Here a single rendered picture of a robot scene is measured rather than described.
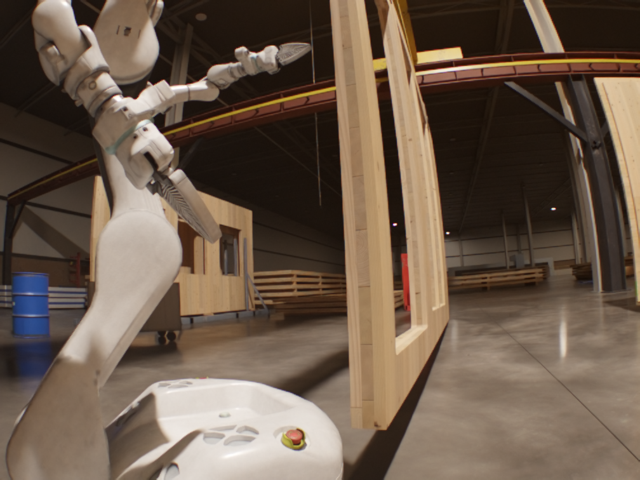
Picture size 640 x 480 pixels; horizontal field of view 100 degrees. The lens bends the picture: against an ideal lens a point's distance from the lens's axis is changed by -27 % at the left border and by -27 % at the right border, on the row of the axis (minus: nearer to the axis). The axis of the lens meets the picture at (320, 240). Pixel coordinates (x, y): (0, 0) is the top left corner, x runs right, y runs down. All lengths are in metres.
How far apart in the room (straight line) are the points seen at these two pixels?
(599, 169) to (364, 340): 8.69
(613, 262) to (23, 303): 10.74
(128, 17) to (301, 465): 0.89
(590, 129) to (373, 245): 8.91
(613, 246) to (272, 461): 8.80
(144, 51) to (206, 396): 0.79
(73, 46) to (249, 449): 0.64
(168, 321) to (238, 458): 4.28
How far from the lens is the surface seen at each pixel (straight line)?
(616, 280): 9.07
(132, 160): 0.51
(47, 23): 0.61
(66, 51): 0.59
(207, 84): 1.43
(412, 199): 2.05
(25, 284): 5.45
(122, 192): 0.71
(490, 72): 9.63
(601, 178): 9.25
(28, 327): 5.46
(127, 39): 0.80
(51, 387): 0.64
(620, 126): 5.17
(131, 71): 0.77
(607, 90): 5.35
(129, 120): 0.53
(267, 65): 1.31
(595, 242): 9.59
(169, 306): 4.78
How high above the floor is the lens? 0.60
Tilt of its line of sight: 8 degrees up
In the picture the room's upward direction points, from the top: 3 degrees counter-clockwise
